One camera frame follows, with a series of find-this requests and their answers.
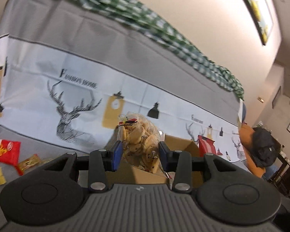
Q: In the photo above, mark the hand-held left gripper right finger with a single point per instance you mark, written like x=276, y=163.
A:
x=163, y=156

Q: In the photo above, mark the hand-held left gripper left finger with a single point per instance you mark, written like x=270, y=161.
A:
x=117, y=156

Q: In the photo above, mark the cardboard box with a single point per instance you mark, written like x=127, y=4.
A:
x=147, y=177

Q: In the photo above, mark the clear cookie bag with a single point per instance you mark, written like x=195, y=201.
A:
x=140, y=135

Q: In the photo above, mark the red white striped packet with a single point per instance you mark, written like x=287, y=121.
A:
x=207, y=146

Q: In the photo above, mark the small gold snack packet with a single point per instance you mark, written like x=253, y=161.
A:
x=29, y=163

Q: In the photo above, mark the red snack packet yellow print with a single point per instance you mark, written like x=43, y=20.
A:
x=4, y=149

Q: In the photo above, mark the orange pillow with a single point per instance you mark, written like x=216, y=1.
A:
x=246, y=145

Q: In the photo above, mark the blue sofa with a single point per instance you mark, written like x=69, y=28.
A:
x=244, y=112

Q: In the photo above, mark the black cloth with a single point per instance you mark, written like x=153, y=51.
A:
x=265, y=147

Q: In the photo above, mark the dark furniture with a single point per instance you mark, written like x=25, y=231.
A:
x=287, y=174

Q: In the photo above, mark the grey deer print sofa cover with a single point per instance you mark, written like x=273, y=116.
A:
x=62, y=41

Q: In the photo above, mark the green checked cloth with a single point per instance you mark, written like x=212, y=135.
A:
x=140, y=12

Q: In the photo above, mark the wall switch plate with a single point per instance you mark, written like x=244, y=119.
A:
x=260, y=99

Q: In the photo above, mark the large framed wall picture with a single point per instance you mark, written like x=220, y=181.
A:
x=258, y=7

